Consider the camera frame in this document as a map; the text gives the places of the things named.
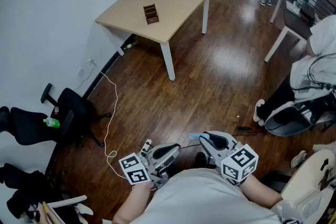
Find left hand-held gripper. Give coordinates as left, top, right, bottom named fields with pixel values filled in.
left=119, top=140, right=182, bottom=190

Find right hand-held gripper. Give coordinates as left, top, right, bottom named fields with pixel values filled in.
left=199, top=131, right=259, bottom=186

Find light blue plastic object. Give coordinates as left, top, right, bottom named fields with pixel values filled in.
left=187, top=132, right=210, bottom=141

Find person's right forearm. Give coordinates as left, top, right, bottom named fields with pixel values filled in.
left=240, top=173, right=284, bottom=210

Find person's left forearm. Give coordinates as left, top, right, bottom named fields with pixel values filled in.
left=112, top=181, right=158, bottom=224

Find person's right black shoe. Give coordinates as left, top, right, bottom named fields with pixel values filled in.
left=195, top=151, right=208, bottom=169

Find person in white shirt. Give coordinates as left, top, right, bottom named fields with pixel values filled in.
left=128, top=167, right=302, bottom=224

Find round beige table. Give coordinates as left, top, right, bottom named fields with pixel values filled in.
left=279, top=149, right=336, bottom=224

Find black office chair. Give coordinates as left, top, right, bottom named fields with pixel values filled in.
left=0, top=83, right=112, bottom=149

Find clear bottle green label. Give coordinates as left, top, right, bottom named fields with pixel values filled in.
left=123, top=39, right=139, bottom=50

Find green plastic bottle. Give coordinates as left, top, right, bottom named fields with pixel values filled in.
left=43, top=117, right=60, bottom=129

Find brown wooden desk organizer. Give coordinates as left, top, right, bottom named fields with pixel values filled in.
left=143, top=3, right=160, bottom=25

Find light wooden table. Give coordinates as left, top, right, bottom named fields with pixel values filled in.
left=94, top=0, right=213, bottom=81

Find dark table white legs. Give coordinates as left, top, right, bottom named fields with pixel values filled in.
left=264, top=0, right=316, bottom=62

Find black bag pile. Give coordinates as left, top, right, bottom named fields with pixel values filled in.
left=0, top=163, right=57, bottom=220

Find black box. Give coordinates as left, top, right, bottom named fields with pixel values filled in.
left=300, top=6, right=316, bottom=25

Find clear plastic bottle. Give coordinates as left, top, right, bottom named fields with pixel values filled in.
left=293, top=0, right=306, bottom=14

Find white cable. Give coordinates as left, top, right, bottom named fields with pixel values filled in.
left=100, top=70, right=132, bottom=180

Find white plastic frame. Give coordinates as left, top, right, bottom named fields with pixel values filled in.
left=47, top=195, right=94, bottom=216

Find black cable bundle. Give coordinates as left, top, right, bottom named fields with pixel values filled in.
left=291, top=52, right=336, bottom=92

